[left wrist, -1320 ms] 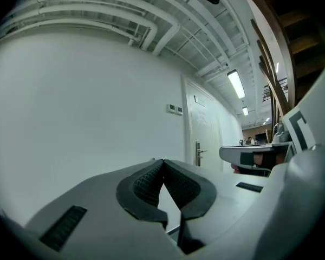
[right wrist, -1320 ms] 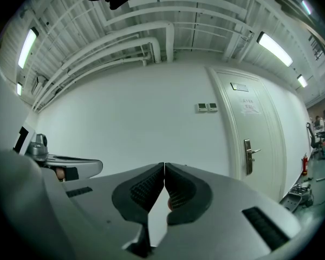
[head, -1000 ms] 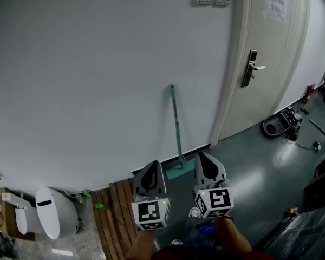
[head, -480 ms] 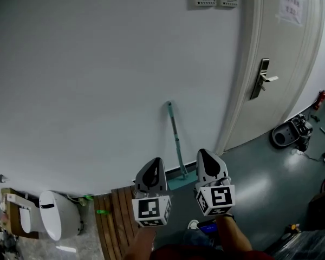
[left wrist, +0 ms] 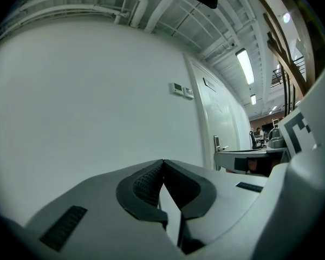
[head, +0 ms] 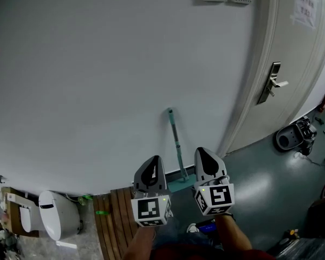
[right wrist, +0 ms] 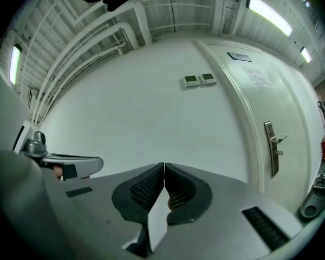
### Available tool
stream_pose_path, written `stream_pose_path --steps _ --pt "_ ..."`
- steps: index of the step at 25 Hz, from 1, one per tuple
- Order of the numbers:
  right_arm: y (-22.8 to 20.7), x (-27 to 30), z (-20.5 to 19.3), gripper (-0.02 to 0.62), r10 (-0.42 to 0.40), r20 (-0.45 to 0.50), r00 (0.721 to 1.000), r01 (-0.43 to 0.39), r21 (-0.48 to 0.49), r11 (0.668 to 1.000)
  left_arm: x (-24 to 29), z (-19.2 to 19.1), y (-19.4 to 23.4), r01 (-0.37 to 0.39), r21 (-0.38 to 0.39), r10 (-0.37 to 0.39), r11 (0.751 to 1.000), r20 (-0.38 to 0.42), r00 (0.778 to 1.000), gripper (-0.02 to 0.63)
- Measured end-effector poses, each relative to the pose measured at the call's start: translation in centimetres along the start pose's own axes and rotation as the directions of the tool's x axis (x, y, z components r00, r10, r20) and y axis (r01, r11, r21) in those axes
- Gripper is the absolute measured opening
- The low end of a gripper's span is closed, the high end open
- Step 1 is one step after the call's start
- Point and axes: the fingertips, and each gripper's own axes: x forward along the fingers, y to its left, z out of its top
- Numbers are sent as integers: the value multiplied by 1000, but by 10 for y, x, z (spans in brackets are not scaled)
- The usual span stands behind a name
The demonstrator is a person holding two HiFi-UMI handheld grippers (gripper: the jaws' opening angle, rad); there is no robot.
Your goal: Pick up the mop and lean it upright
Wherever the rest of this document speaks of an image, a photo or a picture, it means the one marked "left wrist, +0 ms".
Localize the black office chair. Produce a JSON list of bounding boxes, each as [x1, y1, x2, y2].
[[249, 131, 258, 150]]

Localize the white door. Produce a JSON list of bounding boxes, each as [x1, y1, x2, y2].
[[183, 53, 242, 171]]

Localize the long ceiling light panel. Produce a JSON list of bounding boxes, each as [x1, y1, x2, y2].
[[235, 48, 256, 86]]

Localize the grey chair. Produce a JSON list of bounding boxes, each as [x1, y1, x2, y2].
[[267, 127, 287, 149]]

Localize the silver door handle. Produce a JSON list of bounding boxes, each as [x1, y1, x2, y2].
[[213, 135, 229, 152]]

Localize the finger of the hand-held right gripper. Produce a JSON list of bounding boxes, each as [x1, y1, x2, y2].
[[213, 148, 288, 178]]

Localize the white ceiling pipes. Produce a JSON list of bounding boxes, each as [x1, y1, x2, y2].
[[5, 0, 177, 34]]

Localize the brown wooden staircase frame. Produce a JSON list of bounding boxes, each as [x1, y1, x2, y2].
[[252, 0, 316, 116]]

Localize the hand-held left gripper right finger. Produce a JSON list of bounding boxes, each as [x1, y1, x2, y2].
[[162, 158, 271, 256]]

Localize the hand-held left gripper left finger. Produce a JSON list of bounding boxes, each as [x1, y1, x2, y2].
[[5, 158, 185, 260]]

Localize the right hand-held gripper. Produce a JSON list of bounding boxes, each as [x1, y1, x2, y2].
[[191, 53, 325, 260]]

